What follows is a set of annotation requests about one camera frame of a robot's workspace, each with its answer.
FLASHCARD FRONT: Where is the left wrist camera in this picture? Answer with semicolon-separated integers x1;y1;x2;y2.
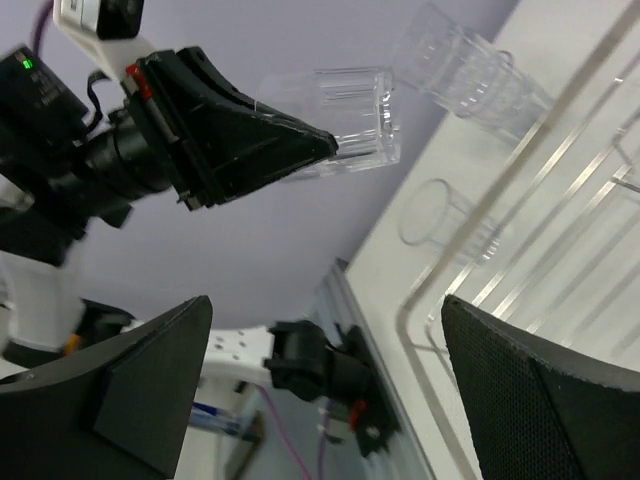
53;0;156;82

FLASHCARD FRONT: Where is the clear glass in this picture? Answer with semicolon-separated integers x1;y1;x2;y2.
258;67;401;183
398;178;500;265
391;2;554;145

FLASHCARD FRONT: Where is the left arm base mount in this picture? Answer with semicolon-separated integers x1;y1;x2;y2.
263;320;400;458

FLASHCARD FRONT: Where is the metal wire dish rack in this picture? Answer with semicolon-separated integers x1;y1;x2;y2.
396;1;639;479

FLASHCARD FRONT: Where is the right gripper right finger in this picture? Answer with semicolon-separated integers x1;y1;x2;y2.
441;295;639;479

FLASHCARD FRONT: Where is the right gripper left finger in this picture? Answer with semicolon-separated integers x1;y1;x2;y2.
1;296;213;479

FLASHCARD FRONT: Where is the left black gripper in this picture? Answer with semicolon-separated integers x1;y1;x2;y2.
99;47;338;211

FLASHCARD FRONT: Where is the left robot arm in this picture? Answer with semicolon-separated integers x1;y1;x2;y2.
1;46;338;369

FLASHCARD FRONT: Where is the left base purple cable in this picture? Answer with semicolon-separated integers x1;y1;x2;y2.
257;384;341;480

